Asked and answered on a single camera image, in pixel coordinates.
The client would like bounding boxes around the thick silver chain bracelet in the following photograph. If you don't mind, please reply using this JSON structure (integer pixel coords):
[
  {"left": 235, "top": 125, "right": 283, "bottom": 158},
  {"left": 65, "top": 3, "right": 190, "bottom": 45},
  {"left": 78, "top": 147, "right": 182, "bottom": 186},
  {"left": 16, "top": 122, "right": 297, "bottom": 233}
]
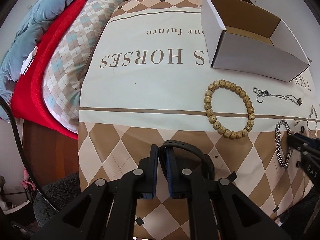
[{"left": 274, "top": 119, "right": 293, "bottom": 168}]

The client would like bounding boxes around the thin silver pendant chain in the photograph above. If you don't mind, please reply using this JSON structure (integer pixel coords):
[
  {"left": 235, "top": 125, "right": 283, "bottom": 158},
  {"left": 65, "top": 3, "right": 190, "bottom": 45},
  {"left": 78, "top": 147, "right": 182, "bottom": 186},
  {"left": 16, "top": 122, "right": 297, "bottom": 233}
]
[{"left": 293, "top": 104, "right": 318, "bottom": 138}]

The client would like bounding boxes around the thin silver chain necklace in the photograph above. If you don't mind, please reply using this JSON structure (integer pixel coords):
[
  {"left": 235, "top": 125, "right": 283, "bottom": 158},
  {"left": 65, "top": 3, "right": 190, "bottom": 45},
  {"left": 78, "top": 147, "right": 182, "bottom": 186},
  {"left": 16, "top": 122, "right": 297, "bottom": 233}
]
[{"left": 252, "top": 87, "right": 303, "bottom": 106}]

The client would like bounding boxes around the tan wooden bead bracelet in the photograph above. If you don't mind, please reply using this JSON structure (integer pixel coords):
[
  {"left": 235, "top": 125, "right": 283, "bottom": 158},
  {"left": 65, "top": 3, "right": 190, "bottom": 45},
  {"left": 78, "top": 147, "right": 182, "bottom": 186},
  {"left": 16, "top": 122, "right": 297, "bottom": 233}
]
[{"left": 204, "top": 79, "right": 256, "bottom": 140}]

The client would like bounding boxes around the dark grey fluffy rug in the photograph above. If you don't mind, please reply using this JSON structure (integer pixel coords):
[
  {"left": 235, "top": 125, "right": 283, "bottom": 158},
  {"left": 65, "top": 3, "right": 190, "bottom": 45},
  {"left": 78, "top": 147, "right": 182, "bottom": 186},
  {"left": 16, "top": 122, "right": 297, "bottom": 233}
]
[{"left": 33, "top": 172, "right": 81, "bottom": 227}]

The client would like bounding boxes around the white cardboard box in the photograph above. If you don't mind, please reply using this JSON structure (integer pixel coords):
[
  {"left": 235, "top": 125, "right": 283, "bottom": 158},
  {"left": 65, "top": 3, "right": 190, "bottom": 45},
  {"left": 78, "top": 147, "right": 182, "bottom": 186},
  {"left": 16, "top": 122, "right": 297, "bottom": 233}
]
[{"left": 201, "top": 0, "right": 310, "bottom": 82}]

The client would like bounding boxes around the red blanket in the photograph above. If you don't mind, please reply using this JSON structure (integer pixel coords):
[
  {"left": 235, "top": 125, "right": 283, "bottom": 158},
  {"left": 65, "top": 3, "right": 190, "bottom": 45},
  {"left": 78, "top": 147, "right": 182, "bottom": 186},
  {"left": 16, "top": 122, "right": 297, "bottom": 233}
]
[{"left": 10, "top": 0, "right": 88, "bottom": 139}]

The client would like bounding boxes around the argyle patterned quilt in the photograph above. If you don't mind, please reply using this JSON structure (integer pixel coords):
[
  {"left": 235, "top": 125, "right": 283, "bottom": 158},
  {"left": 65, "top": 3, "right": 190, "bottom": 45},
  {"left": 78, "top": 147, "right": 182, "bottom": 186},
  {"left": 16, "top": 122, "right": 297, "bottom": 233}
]
[{"left": 42, "top": 0, "right": 125, "bottom": 134}]

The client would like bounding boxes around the beige argyle printed tablecloth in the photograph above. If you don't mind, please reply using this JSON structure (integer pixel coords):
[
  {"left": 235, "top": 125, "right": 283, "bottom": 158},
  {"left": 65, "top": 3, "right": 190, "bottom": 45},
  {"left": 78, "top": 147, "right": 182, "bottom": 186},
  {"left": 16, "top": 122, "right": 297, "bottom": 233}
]
[{"left": 79, "top": 0, "right": 319, "bottom": 218}]

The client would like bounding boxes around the light blue fluffy blanket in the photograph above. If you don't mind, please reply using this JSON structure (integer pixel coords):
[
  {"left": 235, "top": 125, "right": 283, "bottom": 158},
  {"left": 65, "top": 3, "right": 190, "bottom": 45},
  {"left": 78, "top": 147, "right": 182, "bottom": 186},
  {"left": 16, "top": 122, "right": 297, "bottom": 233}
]
[{"left": 0, "top": 0, "right": 84, "bottom": 122}]

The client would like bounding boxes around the black cable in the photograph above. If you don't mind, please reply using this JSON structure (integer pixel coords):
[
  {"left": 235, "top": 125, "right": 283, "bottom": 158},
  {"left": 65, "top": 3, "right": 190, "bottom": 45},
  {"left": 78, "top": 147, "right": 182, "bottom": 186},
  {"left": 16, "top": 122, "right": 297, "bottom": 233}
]
[{"left": 0, "top": 97, "right": 60, "bottom": 213}]

